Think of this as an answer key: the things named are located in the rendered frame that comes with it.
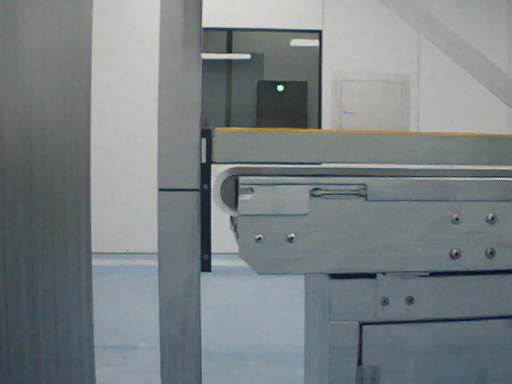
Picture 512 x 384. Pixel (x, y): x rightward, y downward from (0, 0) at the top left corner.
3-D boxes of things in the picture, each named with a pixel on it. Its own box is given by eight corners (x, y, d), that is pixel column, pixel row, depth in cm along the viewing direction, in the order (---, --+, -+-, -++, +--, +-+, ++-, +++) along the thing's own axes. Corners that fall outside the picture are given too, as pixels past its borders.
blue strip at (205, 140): (200, 272, 96) (200, 128, 95) (200, 272, 97) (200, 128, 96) (211, 272, 97) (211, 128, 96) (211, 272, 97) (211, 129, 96)
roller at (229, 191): (220, 208, 69) (220, 174, 69) (216, 195, 96) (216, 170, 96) (254, 208, 70) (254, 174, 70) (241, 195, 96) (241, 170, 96)
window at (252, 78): (157, 163, 578) (160, 26, 572) (158, 163, 579) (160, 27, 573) (321, 164, 596) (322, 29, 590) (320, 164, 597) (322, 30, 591)
